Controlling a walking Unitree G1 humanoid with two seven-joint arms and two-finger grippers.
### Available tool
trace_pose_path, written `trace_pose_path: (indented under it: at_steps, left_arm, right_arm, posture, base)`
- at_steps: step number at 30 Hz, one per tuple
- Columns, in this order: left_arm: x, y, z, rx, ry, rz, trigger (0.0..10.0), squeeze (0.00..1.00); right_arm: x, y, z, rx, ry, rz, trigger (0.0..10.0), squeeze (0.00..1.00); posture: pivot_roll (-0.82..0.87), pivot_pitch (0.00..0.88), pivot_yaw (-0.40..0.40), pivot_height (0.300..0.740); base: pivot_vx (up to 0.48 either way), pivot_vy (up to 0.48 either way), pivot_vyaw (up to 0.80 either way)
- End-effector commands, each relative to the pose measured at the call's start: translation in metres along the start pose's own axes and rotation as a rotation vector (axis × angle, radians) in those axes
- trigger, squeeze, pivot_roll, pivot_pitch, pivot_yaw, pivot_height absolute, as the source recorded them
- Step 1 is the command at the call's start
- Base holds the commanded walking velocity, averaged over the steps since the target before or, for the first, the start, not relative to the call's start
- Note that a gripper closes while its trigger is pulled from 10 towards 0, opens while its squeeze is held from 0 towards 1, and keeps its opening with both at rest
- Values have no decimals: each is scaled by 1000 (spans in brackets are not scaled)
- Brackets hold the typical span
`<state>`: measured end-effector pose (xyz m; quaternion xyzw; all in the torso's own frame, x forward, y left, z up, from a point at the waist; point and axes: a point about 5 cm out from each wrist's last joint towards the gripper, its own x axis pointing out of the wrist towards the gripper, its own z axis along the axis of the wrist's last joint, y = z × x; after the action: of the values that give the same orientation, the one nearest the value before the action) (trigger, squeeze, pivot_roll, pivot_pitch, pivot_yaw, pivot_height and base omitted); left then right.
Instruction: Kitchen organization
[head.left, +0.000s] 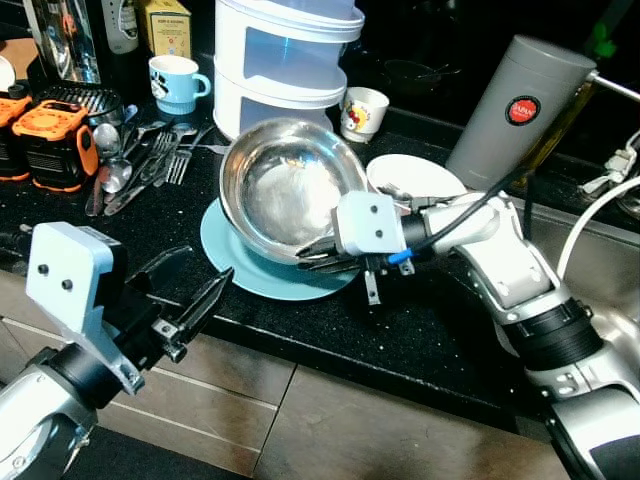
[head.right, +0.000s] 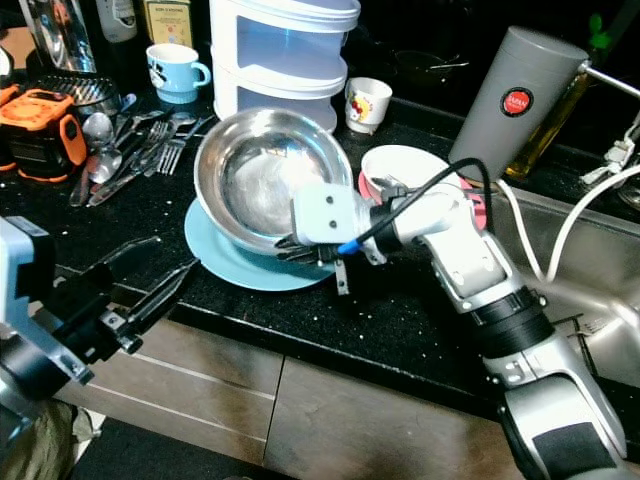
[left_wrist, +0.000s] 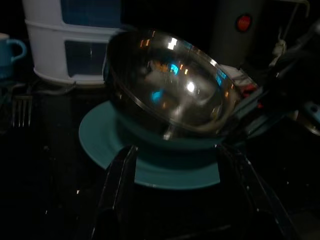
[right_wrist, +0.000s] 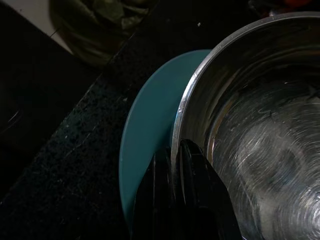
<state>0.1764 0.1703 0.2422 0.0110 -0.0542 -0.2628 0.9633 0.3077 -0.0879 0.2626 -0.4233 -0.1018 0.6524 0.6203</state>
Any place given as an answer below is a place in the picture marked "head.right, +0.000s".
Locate shiny steel jug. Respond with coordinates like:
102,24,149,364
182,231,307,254
20,0,98,73

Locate white hose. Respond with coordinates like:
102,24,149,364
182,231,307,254
498,165,640,284

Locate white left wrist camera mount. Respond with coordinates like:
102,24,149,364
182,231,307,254
0,215,98,386

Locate white hose connector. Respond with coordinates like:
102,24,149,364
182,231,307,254
582,112,640,188

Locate grey cabinet door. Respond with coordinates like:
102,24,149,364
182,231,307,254
260,355,511,480

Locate olive green cloth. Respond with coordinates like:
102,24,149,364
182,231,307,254
3,398,106,480

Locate grey cylinder canister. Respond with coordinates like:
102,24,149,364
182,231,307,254
450,27,589,181

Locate black pan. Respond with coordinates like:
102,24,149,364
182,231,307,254
393,48,471,89

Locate white printed mug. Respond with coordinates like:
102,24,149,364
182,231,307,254
345,77,393,134

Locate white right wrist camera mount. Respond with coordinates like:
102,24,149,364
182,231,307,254
291,182,377,250

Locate steel spoon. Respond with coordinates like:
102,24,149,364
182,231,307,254
85,148,122,204
72,112,112,206

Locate steel faucet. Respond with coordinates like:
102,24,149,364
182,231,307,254
585,62,640,96

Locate pink plate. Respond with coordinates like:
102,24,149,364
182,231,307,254
358,170,487,231

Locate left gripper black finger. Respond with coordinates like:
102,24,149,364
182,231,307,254
98,237,161,291
135,258,201,336

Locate yellow carton box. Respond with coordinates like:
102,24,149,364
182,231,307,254
142,0,194,48

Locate black floor mat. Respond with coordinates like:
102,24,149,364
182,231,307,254
70,418,286,480

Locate blue printed mug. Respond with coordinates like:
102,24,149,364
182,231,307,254
147,43,212,105

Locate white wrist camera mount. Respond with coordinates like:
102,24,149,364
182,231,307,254
291,182,377,250
0,215,98,386

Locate yellow oil bottle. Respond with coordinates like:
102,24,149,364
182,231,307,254
505,70,591,181

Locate light blue plate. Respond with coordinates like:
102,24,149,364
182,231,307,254
185,195,336,293

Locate black wire rack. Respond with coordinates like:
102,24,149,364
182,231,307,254
40,72,121,116

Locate orange black tool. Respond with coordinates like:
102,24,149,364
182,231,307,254
0,88,80,184

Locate stainless steel bowl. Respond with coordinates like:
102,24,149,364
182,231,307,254
194,108,351,256

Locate white bowl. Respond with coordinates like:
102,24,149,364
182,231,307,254
360,145,456,206

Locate white tiered food container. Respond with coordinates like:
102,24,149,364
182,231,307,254
210,0,361,131

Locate stainless steel sink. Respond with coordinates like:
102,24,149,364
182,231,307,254
490,180,640,391

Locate bottle with white label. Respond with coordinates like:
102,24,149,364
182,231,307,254
95,0,139,44

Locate grey cabinet drawer front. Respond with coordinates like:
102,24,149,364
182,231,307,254
60,365,276,446
95,325,291,401

